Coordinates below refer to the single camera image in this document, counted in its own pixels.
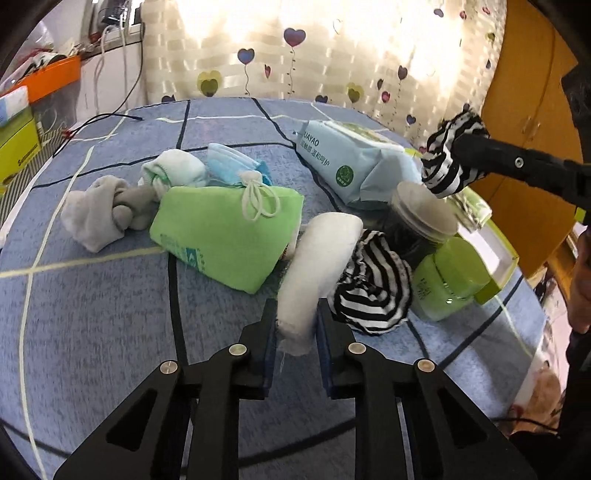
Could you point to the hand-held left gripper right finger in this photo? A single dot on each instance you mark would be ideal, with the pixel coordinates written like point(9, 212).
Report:
point(323, 364)

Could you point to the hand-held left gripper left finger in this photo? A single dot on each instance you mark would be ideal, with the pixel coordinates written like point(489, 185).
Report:
point(271, 369)

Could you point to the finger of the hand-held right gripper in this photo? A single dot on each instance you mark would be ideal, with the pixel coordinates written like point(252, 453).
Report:
point(517, 161)

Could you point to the black white striped cloth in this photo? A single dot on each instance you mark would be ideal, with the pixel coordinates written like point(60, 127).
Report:
point(443, 152)
point(369, 286)

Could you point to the green cardboard box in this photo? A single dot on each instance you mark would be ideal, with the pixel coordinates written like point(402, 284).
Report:
point(489, 251)

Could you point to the white towel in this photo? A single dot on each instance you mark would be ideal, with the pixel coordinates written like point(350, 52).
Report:
point(314, 258)

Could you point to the blue face mask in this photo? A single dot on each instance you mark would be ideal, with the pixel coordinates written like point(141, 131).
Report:
point(226, 161)

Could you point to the person's right hand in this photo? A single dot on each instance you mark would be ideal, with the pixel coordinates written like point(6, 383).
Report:
point(581, 286)

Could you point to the wooden wardrobe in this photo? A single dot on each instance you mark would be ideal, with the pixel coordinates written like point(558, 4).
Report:
point(521, 92)

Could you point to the printed green box lid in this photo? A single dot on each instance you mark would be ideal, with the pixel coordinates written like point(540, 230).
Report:
point(471, 207)

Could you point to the green cream jar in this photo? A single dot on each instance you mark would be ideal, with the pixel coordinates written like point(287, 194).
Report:
point(452, 277)

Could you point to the light blue wet wipes pack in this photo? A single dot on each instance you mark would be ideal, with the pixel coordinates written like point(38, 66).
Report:
point(351, 157)

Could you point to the blue plaid bedsheet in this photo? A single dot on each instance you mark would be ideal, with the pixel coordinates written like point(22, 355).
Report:
point(106, 323)

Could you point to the colourful patterned quilt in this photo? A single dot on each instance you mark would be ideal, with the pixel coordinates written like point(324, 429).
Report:
point(535, 392)

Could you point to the heart print curtain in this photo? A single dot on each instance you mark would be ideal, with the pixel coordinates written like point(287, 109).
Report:
point(323, 55)

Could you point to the white green sock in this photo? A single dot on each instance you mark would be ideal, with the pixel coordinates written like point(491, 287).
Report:
point(178, 168)

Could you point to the grey sock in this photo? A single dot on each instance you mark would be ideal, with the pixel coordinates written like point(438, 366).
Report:
point(92, 212)

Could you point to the grey ribbed panel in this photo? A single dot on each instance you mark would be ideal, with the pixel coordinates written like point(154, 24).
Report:
point(41, 159)

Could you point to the clear plastic storage bin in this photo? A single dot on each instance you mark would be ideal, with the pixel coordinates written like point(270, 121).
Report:
point(60, 110)

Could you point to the green carton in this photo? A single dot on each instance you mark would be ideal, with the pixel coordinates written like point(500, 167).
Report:
point(18, 147)

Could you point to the orange storage bin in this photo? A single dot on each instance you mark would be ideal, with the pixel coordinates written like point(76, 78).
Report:
point(51, 76)

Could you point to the blue white carton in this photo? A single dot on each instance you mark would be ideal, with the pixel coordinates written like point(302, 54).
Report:
point(14, 104)

